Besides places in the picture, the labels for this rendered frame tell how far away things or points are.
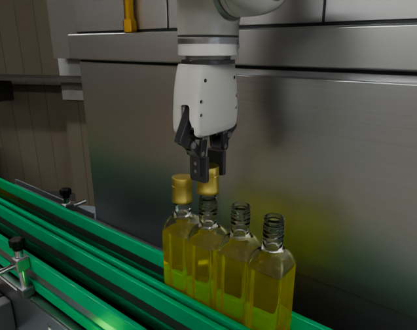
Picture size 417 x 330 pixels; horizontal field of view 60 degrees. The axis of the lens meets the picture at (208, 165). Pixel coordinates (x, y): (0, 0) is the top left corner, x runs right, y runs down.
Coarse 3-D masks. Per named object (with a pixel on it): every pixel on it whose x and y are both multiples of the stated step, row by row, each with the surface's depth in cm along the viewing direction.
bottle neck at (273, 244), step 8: (264, 216) 50; (272, 216) 51; (280, 216) 51; (264, 224) 50; (272, 224) 49; (280, 224) 49; (264, 232) 50; (272, 232) 49; (280, 232) 50; (264, 240) 51; (272, 240) 50; (280, 240) 50; (264, 248) 51; (272, 248) 50; (280, 248) 50
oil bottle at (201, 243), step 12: (192, 228) 58; (204, 228) 57; (216, 228) 58; (192, 240) 58; (204, 240) 56; (216, 240) 56; (192, 252) 58; (204, 252) 57; (192, 264) 59; (204, 264) 57; (192, 276) 60; (204, 276) 58; (192, 288) 60; (204, 288) 59; (204, 300) 59
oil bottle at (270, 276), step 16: (256, 256) 51; (272, 256) 50; (288, 256) 51; (256, 272) 51; (272, 272) 49; (288, 272) 51; (256, 288) 52; (272, 288) 50; (288, 288) 52; (256, 304) 53; (272, 304) 51; (288, 304) 53; (256, 320) 53; (272, 320) 51; (288, 320) 55
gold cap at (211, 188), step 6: (210, 162) 57; (210, 168) 54; (216, 168) 54; (210, 174) 54; (216, 174) 55; (210, 180) 54; (216, 180) 55; (198, 186) 55; (204, 186) 55; (210, 186) 55; (216, 186) 55; (198, 192) 56; (204, 192) 55; (210, 192) 55; (216, 192) 55
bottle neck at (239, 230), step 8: (232, 208) 53; (240, 208) 53; (248, 208) 53; (232, 216) 54; (240, 216) 53; (248, 216) 53; (232, 224) 54; (240, 224) 53; (248, 224) 54; (232, 232) 55; (240, 232) 54; (248, 232) 55
